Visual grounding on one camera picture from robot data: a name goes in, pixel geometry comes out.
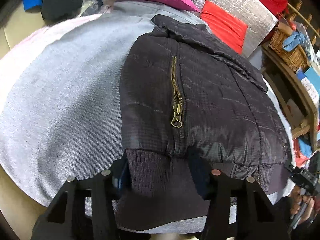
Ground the black quilted jacket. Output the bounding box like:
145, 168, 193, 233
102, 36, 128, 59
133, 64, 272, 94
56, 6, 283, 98
116, 15, 291, 231

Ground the person's right hand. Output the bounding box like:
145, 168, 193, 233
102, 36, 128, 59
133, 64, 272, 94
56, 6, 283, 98
290, 186, 318, 224

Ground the wicker basket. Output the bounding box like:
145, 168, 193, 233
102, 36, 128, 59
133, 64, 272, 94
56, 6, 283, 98
268, 28, 309, 72

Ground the grey knit blanket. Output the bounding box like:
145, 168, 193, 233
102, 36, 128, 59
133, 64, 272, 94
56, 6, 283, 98
1, 0, 294, 233

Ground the wooden shelf unit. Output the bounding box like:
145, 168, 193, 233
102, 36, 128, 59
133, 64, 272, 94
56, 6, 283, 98
261, 2, 320, 153

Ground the light blue cloth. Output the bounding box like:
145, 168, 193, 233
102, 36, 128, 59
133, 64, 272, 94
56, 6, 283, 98
282, 31, 307, 51

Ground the red-orange cushion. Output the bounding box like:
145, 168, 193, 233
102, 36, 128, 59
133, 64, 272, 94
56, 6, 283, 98
200, 0, 248, 54

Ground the silver foil insulation mat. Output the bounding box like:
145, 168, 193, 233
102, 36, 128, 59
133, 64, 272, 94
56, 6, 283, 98
191, 0, 278, 57

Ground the pink striped sheet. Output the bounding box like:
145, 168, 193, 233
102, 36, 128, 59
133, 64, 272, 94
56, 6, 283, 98
16, 14, 102, 46

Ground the clear plastic bag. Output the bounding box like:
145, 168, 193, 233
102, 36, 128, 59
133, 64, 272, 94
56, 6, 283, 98
78, 0, 114, 17

